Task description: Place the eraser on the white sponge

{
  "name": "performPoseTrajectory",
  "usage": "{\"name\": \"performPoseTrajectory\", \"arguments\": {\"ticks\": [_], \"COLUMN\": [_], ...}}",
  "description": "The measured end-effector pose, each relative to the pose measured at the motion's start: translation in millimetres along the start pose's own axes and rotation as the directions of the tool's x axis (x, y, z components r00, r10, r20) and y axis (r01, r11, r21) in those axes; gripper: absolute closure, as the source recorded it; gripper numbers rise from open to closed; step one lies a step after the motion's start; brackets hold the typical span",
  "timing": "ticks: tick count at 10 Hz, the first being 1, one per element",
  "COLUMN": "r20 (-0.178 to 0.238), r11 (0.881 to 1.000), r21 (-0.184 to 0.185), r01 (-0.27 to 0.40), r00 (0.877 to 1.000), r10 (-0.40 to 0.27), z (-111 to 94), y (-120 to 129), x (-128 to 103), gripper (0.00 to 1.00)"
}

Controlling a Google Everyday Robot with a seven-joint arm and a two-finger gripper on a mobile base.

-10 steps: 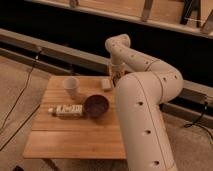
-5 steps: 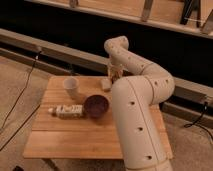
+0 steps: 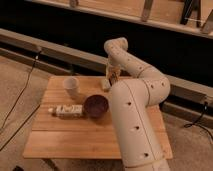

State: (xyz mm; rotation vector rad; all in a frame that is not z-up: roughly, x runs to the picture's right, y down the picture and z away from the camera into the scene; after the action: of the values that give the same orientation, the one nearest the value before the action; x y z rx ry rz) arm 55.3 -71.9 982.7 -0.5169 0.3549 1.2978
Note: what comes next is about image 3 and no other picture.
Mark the wooden table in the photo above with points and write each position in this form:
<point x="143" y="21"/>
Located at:
<point x="81" y="138"/>

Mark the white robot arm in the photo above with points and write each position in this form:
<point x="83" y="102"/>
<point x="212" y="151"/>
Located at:
<point x="138" y="85"/>

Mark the white sponge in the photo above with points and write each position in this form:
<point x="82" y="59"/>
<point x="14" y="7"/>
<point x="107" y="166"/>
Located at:
<point x="105" y="84"/>

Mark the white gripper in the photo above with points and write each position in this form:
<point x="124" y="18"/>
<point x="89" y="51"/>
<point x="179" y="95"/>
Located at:
<point x="112" y="71"/>

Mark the white plastic bottle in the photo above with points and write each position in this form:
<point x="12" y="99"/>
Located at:
<point x="66" y="111"/>

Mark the white paper cup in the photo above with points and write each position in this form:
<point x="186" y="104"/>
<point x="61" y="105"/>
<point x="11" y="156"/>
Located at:
<point x="71" y="85"/>

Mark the purple bowl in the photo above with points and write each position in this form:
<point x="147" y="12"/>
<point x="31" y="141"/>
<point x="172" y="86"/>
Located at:
<point x="95" y="106"/>

